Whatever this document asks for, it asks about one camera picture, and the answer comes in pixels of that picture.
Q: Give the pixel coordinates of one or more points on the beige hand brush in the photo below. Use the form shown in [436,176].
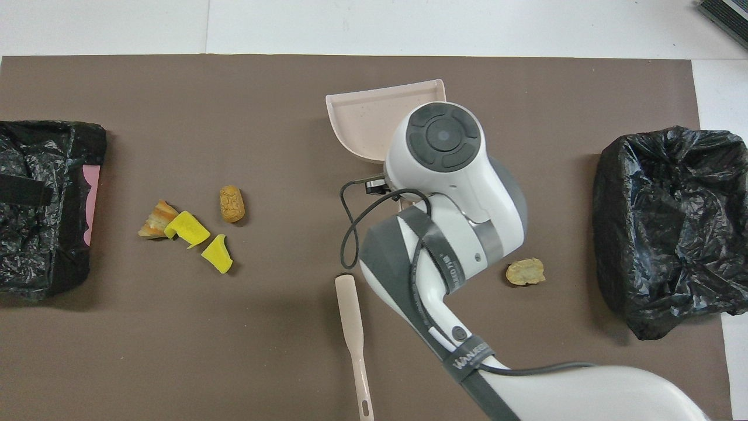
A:
[353,327]

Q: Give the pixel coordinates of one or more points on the brown table mat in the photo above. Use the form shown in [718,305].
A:
[234,351]

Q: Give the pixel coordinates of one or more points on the pale bread piece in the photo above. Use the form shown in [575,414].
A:
[526,272]

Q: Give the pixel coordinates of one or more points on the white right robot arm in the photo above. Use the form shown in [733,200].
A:
[467,245]

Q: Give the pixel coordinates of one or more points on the striped croissant piece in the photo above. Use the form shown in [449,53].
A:
[153,222]

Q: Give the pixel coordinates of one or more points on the pink bin with black bag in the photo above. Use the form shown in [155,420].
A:
[47,251]

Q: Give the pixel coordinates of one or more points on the yellow sponge piece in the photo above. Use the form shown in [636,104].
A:
[187,228]
[217,255]

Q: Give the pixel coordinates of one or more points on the brown bread roll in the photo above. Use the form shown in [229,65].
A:
[232,204]

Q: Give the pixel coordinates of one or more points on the beige plastic dustpan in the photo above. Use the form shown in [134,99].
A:
[362,117]

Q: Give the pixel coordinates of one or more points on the dark grey ribbed object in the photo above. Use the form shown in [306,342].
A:
[727,17]

